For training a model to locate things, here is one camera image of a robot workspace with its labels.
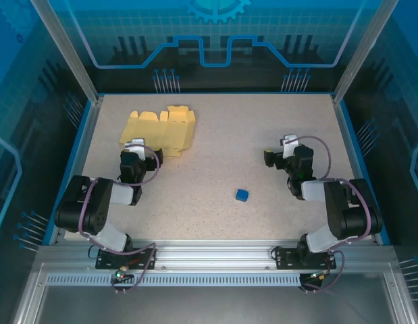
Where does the yellow paper box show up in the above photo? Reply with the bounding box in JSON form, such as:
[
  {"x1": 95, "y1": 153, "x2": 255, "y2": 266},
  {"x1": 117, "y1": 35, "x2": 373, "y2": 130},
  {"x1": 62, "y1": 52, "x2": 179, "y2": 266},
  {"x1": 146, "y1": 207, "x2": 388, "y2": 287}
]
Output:
[{"x1": 119, "y1": 105, "x2": 197, "y2": 159}]

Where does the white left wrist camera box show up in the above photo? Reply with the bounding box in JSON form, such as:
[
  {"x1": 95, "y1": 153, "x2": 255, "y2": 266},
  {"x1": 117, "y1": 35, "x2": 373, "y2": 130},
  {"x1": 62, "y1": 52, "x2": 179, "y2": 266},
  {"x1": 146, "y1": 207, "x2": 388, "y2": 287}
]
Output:
[{"x1": 124, "y1": 137, "x2": 147, "y2": 159}]

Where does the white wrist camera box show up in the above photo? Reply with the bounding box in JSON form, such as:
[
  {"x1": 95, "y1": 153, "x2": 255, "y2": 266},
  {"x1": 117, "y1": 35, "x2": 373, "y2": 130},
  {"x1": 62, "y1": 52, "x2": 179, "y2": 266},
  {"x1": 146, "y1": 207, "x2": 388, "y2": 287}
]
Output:
[
  {"x1": 280, "y1": 134, "x2": 300, "y2": 159},
  {"x1": 124, "y1": 137, "x2": 147, "y2": 159}
]

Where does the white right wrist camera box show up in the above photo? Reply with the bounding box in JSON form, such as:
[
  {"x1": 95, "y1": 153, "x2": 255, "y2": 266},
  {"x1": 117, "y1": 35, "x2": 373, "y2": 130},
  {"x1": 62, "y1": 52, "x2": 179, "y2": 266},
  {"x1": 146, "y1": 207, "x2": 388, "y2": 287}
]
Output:
[{"x1": 280, "y1": 134, "x2": 300, "y2": 159}]

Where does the aluminium side rail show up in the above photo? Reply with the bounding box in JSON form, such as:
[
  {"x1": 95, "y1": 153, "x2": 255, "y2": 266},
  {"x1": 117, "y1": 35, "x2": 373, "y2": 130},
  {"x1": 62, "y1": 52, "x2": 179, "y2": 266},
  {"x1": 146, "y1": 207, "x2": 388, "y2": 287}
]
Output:
[
  {"x1": 48, "y1": 95, "x2": 105, "y2": 246},
  {"x1": 331, "y1": 94, "x2": 380, "y2": 246}
]

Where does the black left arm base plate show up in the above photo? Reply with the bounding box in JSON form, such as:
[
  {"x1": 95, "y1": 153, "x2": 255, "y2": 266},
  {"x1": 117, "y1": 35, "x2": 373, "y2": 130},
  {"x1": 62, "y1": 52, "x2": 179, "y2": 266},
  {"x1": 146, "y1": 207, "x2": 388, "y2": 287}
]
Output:
[{"x1": 95, "y1": 248, "x2": 158, "y2": 271}]

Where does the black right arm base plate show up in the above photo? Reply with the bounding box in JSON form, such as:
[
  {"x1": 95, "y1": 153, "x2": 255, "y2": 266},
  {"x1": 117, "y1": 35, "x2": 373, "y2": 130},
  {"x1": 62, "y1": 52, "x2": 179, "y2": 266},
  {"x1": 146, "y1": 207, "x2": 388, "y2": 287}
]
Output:
[{"x1": 274, "y1": 247, "x2": 337, "y2": 271}]

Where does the blue enclosure side trim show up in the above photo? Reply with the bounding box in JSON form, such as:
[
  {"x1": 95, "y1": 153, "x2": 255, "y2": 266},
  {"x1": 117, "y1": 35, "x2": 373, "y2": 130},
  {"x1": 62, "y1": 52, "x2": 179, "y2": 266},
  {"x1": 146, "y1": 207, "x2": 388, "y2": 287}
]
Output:
[
  {"x1": 338, "y1": 99, "x2": 391, "y2": 246},
  {"x1": 41, "y1": 99, "x2": 95, "y2": 246}
]

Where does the aluminium mounting rail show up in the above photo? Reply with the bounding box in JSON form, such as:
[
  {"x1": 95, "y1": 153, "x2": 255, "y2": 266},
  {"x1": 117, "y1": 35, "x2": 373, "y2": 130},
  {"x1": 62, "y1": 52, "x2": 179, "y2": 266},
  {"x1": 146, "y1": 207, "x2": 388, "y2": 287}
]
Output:
[{"x1": 36, "y1": 240, "x2": 397, "y2": 274}]

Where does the aluminium frame post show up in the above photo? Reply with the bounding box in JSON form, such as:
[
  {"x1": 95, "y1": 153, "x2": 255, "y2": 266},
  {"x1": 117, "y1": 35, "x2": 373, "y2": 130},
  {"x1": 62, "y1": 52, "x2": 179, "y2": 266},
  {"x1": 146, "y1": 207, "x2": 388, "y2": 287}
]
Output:
[
  {"x1": 30, "y1": 0, "x2": 105, "y2": 104},
  {"x1": 332, "y1": 0, "x2": 400, "y2": 105}
]

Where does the slotted grey cable duct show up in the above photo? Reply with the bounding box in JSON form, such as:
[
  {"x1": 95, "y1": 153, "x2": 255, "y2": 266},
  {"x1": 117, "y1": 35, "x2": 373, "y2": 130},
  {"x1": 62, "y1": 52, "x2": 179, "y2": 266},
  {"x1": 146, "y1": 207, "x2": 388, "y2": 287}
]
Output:
[{"x1": 45, "y1": 273, "x2": 303, "y2": 288}]

